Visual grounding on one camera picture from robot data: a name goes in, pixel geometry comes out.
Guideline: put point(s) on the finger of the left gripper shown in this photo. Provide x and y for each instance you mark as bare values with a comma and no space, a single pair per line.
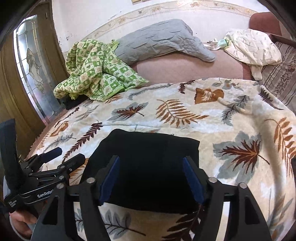
50,155
72,164

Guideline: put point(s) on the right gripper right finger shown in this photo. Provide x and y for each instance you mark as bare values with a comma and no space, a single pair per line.
190,171

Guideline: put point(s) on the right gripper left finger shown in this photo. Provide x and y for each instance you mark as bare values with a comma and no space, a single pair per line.
113,169

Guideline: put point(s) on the black pants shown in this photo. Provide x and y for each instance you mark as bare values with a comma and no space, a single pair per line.
151,175

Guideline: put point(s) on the left hand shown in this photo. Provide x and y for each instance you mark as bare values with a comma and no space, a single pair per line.
23,223

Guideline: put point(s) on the leaf pattern cream blanket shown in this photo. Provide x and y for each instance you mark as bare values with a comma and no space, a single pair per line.
245,133

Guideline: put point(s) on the wooden glass door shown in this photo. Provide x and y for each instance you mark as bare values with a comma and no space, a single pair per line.
32,65

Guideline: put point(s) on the green checkered cloth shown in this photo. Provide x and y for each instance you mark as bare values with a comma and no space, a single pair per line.
96,72

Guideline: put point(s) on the pink bed sheet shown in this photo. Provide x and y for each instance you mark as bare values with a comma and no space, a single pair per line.
178,67

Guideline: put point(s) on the striped floral bedspread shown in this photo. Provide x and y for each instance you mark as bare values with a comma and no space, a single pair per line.
280,79

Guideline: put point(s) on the small mint white cloth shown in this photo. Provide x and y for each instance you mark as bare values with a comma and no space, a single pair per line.
217,44

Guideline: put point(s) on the cream floral cloth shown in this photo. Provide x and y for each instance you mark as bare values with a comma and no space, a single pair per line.
254,48

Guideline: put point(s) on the grey quilted pillow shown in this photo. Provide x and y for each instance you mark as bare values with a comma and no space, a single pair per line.
160,39

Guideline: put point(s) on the wooden bed frame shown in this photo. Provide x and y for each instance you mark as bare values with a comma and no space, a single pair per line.
268,23

